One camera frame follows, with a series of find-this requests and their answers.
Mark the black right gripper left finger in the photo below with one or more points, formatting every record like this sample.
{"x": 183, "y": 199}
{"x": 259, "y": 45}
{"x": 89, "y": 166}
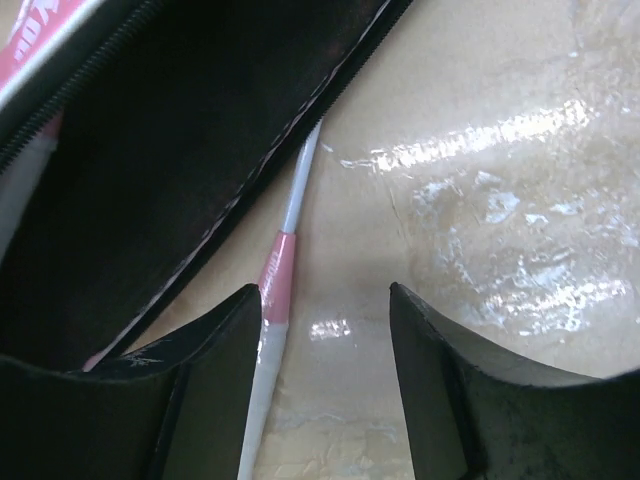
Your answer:
{"x": 174, "y": 409}

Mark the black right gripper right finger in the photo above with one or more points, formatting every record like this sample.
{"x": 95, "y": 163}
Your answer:
{"x": 476, "y": 410}

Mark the pink racket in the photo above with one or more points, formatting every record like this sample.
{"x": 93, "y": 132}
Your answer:
{"x": 275, "y": 285}
{"x": 20, "y": 179}

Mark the pink racket cover bag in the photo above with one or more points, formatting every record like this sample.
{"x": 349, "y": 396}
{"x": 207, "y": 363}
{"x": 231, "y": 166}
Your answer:
{"x": 172, "y": 115}

